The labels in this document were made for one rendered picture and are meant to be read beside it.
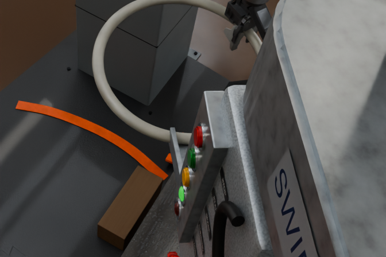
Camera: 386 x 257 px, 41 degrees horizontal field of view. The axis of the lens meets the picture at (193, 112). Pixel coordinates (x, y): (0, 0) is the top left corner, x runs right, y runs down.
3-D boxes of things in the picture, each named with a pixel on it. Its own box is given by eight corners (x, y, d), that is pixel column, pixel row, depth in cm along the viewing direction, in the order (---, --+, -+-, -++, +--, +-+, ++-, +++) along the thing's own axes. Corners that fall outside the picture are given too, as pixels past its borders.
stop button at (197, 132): (203, 151, 62) (207, 140, 60) (195, 151, 62) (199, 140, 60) (200, 133, 64) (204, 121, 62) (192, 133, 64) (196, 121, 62)
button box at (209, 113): (195, 242, 80) (237, 147, 57) (178, 244, 79) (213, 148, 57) (189, 195, 84) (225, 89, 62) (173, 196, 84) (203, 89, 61)
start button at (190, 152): (196, 171, 66) (200, 162, 64) (188, 172, 66) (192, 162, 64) (194, 154, 68) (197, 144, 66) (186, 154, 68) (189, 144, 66)
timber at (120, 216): (136, 178, 221) (138, 164, 211) (160, 191, 219) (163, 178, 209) (96, 236, 204) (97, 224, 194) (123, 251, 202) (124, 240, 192)
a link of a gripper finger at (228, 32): (222, 39, 158) (234, 16, 151) (234, 52, 156) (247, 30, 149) (215, 41, 156) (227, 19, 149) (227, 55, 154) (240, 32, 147)
